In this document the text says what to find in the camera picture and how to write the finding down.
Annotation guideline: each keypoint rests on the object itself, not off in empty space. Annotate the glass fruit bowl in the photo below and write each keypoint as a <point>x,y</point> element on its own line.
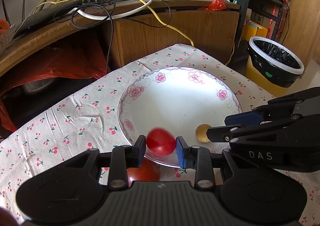
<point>6,38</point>

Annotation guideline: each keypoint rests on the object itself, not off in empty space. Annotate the black bag trash bin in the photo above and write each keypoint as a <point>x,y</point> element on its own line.
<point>272,66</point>

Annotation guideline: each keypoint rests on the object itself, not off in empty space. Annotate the cherry print tablecloth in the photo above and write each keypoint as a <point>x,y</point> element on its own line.
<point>88,119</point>

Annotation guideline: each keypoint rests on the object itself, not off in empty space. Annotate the red bag under desk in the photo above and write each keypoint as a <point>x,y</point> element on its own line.
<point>48,76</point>

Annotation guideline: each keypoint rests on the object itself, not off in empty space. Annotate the white floral plate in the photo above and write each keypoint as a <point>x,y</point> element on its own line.
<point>177,99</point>

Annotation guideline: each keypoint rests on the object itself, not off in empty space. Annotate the wooden curved desk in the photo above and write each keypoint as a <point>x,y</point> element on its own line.
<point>211,31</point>

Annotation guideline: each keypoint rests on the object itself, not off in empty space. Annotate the red plastic bag on desk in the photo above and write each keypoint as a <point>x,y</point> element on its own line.
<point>216,5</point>

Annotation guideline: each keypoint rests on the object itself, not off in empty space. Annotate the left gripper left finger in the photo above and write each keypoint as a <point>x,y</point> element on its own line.
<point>122,158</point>

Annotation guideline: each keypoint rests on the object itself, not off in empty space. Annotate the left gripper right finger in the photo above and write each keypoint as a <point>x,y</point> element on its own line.
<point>197,158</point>

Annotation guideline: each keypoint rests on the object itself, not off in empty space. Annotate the orange in bowl top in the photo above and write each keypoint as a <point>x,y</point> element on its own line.
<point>4,26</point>

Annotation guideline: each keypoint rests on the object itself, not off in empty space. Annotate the dark red plum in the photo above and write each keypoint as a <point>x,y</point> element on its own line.
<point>149,172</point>

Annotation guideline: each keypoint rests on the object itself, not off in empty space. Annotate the black router with antennas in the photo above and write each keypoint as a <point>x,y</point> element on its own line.
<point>40,17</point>

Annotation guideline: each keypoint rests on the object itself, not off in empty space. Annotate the bright red tomato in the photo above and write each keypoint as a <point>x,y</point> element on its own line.
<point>160,142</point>

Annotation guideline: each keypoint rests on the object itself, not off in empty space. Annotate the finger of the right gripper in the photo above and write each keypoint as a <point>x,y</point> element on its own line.
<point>301,104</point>
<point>288,129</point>

